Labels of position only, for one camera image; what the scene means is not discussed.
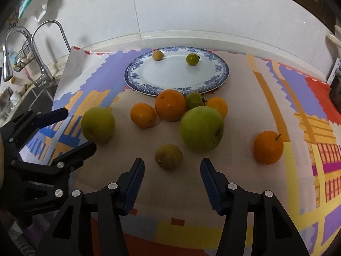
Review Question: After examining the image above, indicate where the cream pot handle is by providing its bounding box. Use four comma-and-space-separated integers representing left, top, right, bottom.
325, 33, 341, 52

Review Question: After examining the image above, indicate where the colourful patterned mat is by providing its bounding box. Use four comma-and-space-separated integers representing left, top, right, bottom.
20, 45, 341, 256

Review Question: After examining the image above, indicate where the large orange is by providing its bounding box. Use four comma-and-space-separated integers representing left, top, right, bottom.
155, 89, 186, 122

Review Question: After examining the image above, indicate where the brownish round fruit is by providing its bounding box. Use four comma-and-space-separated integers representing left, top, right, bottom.
155, 144, 183, 171

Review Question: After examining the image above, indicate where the green persimmon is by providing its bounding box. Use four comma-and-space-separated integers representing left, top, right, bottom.
185, 92, 207, 111

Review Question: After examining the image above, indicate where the orange with stem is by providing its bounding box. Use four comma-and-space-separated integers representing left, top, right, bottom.
253, 131, 284, 165

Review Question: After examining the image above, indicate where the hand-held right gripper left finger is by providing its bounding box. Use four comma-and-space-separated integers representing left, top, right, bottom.
36, 158, 146, 256

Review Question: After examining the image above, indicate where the yellow-green apple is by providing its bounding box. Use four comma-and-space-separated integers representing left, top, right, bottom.
81, 107, 116, 144

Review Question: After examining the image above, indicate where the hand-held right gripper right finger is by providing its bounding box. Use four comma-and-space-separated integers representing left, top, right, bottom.
200, 158, 311, 256

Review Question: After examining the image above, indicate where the gooseneck steel faucet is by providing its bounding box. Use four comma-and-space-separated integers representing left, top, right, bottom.
30, 20, 71, 86

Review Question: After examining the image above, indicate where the small green round fruit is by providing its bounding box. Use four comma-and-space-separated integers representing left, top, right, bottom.
186, 53, 200, 66

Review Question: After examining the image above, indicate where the large green apple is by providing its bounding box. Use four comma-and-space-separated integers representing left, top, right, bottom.
180, 106, 225, 152

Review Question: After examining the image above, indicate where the blue and white plate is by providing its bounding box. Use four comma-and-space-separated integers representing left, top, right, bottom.
124, 47, 230, 96

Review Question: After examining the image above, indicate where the small orange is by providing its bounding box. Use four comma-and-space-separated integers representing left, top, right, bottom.
205, 97, 229, 119
130, 103, 156, 128

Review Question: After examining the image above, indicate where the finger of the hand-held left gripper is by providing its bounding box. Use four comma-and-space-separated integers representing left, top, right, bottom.
11, 142, 97, 196
0, 107, 69, 152

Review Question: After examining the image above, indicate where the wire sink basket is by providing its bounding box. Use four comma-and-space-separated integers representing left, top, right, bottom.
13, 41, 36, 72

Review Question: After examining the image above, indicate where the steel sink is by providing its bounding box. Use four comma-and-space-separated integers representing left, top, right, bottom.
0, 83, 58, 128

